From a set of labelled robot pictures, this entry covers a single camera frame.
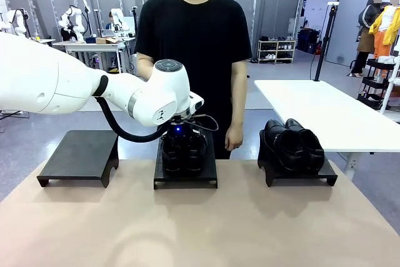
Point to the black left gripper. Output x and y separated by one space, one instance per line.
180 132

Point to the black leather emblem dress shoe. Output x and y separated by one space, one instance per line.
281 148
171 160

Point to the person's right forearm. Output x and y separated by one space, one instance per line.
144 67

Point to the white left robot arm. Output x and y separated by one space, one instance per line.
47 76

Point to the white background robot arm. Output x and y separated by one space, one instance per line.
118 18
70 21
17 21

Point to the person's left forearm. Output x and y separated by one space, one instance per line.
239 92

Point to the black shoe stand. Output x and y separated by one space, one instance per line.
79 157
325 173
186 181

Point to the person in black t-shirt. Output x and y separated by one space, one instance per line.
203 45

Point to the seated background person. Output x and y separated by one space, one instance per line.
111 21

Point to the person's left hand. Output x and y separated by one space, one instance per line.
234 139

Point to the flat cardboard box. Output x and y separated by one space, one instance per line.
106 40

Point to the white background work table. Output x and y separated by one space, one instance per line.
90 45

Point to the white shoe rack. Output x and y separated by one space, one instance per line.
276 51

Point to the white side table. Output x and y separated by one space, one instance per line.
328 113

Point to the black storage bin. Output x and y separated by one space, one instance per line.
307 42

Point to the black utility cart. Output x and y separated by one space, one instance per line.
375 82

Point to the mannequin with yellow jacket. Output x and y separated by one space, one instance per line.
386 26

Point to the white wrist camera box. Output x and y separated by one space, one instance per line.
197 102

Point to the black camera pole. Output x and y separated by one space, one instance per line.
325 38

